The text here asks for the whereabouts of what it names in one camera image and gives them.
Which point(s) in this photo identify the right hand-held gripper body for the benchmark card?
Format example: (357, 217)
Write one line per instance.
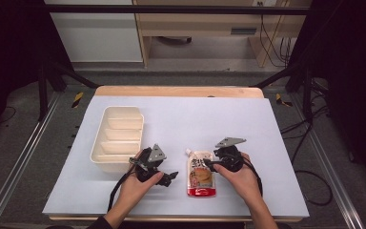
(232, 160)

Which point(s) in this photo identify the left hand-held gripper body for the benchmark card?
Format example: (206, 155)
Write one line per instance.
(146, 167)

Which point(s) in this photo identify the white and red spout pouch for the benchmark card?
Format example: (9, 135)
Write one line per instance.
(200, 179)

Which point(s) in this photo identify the cream divided plastic container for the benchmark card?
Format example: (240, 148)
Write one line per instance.
(119, 140)

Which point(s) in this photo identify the person's right hand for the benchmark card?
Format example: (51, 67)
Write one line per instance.
(244, 183)

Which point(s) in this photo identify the person's left hand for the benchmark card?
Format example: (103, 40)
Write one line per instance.
(133, 191)

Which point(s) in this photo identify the white table mat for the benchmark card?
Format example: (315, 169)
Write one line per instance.
(178, 124)

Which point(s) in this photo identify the yellow and black tape marker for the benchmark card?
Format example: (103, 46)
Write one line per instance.
(281, 100)
(77, 99)

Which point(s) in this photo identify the wooden table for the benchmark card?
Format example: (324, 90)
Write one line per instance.
(178, 91)

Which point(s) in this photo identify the black metal stand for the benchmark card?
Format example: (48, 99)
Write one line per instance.
(305, 89)
(44, 89)

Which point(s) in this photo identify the white cabinet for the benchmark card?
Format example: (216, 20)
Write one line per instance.
(98, 35)

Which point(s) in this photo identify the dark curtain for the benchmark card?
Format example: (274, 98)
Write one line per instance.
(355, 79)
(9, 57)

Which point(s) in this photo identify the aluminium floor rail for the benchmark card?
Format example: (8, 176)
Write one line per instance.
(19, 156)
(327, 165)

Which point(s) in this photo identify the black horizontal frame bar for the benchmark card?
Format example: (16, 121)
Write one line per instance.
(171, 9)

